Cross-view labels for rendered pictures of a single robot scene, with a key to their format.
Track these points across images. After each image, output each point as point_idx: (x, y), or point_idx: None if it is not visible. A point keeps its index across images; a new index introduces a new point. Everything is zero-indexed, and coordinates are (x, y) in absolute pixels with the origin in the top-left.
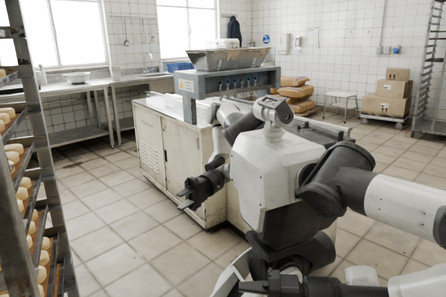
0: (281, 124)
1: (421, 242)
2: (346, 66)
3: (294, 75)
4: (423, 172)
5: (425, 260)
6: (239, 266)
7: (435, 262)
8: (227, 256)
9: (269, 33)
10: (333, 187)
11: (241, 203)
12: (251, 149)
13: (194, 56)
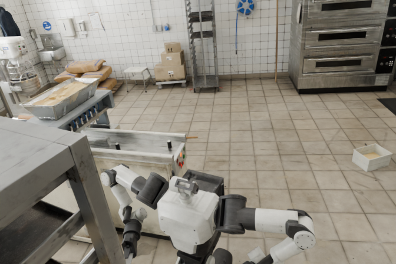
0: (194, 195)
1: (230, 174)
2: (132, 43)
3: (88, 57)
4: (211, 121)
5: (236, 185)
6: None
7: (241, 184)
8: (123, 253)
9: (48, 19)
10: (238, 224)
11: (174, 241)
12: (178, 213)
13: (35, 109)
